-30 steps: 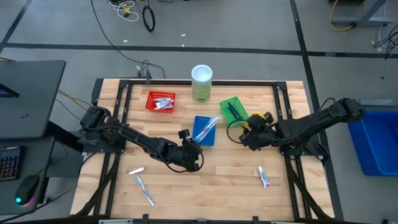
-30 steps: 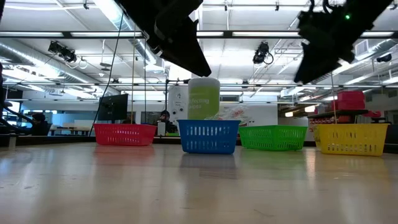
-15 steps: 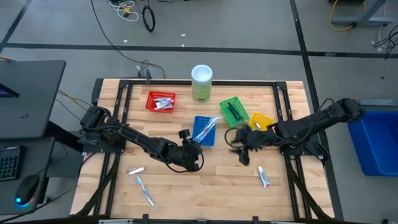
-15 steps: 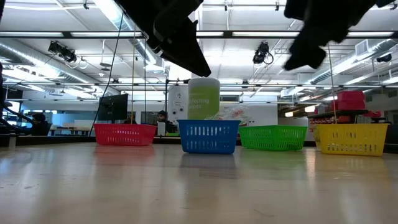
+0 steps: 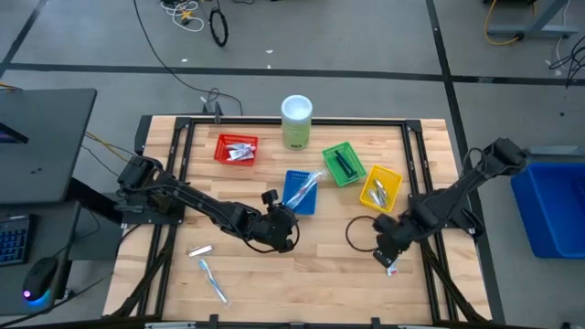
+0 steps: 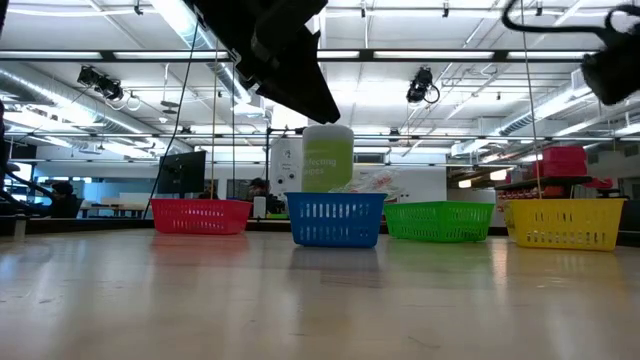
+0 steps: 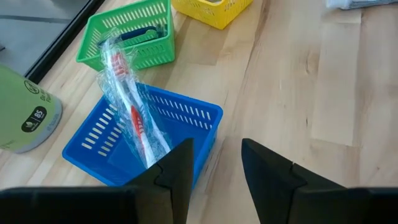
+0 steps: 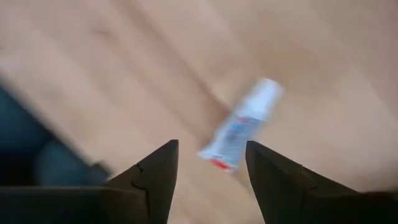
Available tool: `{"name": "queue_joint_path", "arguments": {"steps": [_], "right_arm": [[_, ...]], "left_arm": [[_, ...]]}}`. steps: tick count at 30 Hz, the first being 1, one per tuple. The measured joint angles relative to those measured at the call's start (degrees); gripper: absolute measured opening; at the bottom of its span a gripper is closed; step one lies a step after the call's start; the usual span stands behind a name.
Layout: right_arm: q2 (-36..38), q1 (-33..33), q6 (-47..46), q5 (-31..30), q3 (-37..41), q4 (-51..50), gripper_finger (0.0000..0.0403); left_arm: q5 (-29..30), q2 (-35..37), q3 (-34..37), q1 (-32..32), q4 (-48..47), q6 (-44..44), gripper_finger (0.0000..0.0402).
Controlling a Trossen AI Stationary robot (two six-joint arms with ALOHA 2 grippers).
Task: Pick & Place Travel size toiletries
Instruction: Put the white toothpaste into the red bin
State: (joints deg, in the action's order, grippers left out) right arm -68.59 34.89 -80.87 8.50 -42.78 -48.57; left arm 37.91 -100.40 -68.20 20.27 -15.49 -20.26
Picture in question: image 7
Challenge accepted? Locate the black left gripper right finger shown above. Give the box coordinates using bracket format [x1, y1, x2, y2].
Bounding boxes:
[242, 139, 352, 224]

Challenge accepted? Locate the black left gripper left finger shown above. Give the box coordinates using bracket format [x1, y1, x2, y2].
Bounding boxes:
[126, 138, 195, 224]

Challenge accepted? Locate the red toothbrush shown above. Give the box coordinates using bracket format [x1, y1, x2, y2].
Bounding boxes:
[95, 29, 174, 170]

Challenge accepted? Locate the dark blue disposable razor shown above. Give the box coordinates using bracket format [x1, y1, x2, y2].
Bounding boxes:
[98, 24, 169, 47]

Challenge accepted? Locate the blue plastic basket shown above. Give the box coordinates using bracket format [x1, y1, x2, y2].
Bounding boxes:
[61, 82, 224, 190]

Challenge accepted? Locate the green plastic basket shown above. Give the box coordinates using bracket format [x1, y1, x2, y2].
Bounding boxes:
[75, 0, 177, 72]

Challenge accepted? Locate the green disinfecting wipes canister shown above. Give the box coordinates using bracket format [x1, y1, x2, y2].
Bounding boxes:
[0, 63, 63, 154]

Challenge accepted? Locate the yellow plastic basket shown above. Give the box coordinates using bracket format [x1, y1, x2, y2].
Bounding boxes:
[170, 0, 254, 31]

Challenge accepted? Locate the small white toothpaste tube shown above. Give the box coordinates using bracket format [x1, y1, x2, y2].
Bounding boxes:
[325, 0, 398, 11]

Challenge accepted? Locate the black aluminium table frame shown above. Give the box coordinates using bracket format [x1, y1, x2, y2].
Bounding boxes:
[24, 0, 106, 85]

